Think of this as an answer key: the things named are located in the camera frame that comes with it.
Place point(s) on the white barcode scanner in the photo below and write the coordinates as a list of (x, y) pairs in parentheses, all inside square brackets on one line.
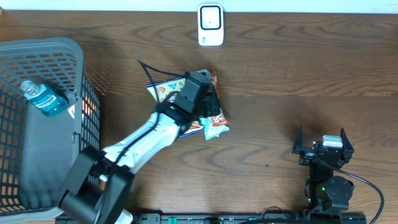
[(210, 24)]

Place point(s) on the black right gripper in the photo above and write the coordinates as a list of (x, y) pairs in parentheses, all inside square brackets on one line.
[(308, 154)]

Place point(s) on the orange chocolate bar wrapper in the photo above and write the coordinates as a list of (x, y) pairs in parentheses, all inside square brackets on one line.
[(217, 120)]

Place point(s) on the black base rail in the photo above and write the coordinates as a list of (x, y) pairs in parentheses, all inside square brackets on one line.
[(269, 217)]

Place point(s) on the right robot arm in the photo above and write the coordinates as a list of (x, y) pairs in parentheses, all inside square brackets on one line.
[(328, 194)]

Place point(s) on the yellow snack bag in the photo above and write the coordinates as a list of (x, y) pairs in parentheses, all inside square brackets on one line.
[(161, 90)]

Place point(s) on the grey plastic basket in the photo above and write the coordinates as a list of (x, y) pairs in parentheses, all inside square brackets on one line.
[(38, 151)]

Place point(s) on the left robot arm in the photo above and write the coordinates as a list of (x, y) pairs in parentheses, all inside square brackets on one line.
[(97, 185)]

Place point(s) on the teal small snack packet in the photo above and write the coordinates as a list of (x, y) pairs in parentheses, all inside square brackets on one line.
[(210, 130)]

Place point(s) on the blue mouthwash bottle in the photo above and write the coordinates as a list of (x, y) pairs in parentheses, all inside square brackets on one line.
[(44, 98)]

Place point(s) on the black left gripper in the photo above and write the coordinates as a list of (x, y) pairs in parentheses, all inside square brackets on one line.
[(216, 106)]

